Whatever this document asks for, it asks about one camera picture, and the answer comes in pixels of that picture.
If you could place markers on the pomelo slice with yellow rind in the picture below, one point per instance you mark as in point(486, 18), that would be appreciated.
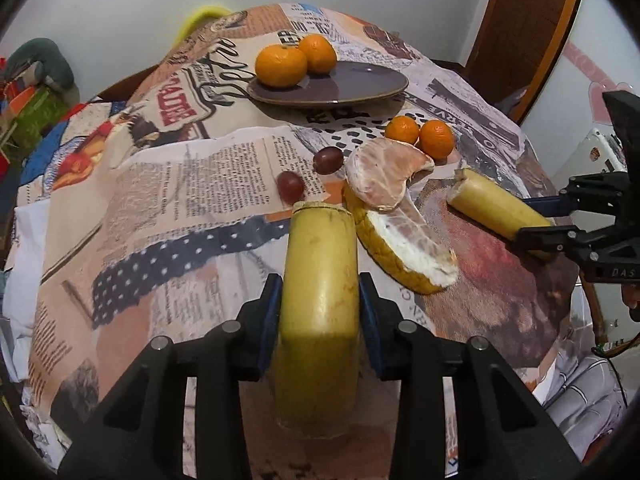
point(405, 255)

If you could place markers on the red grape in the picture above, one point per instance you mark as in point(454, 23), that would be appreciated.
point(291, 187)
point(328, 160)

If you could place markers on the grey plush toy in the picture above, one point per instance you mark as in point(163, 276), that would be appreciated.
point(42, 65)

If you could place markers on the large mandarin orange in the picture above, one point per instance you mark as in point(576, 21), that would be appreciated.
point(280, 66)
point(320, 52)

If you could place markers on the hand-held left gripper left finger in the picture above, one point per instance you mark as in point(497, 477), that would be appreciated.
point(271, 320)

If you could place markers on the newspaper print tablecloth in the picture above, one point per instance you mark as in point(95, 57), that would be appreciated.
point(190, 220)

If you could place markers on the small mandarin orange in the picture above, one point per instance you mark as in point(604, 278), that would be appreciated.
point(402, 130)
point(436, 139)

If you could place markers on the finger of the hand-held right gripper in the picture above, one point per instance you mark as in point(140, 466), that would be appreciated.
point(547, 203)
point(545, 239)

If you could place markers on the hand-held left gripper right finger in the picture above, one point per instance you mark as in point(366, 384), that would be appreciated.
point(369, 320)

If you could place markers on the peeled pomelo segment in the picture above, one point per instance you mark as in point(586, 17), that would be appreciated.
point(382, 172)

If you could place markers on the brown oval plate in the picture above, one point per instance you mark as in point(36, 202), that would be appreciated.
point(355, 84)

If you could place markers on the white plastic device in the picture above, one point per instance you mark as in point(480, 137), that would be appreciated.
point(597, 152)

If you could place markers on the slim peeled banana piece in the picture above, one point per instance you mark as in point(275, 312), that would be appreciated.
point(492, 207)

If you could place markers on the thick peeled banana piece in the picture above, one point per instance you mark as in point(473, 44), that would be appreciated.
point(320, 270)

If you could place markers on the brown wooden door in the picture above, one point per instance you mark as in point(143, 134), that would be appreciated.
point(525, 35)

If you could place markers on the yellow chair back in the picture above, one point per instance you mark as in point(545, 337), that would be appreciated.
point(200, 17)

